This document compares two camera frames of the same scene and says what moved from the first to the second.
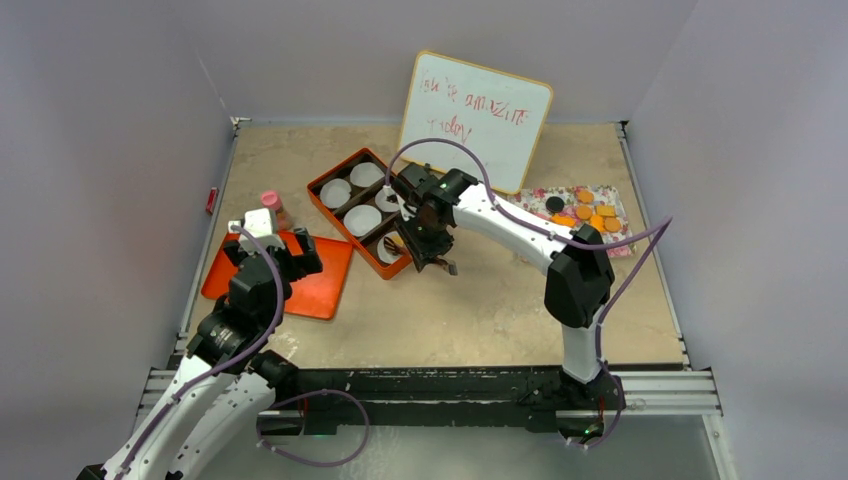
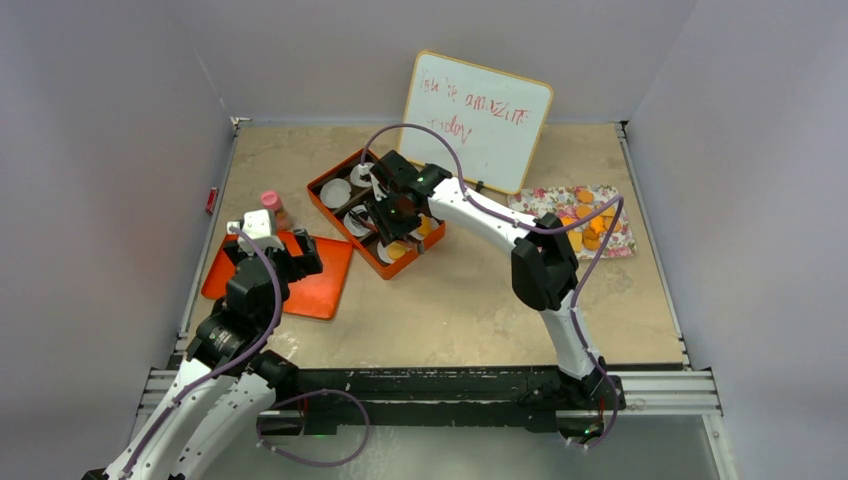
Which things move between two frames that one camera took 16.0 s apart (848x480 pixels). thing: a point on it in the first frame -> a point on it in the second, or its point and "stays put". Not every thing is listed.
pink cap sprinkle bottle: x=272 y=200 stays put
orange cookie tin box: x=351 y=195 stays put
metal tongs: x=395 y=248 -> x=373 y=227
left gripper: x=302 y=264 stays put
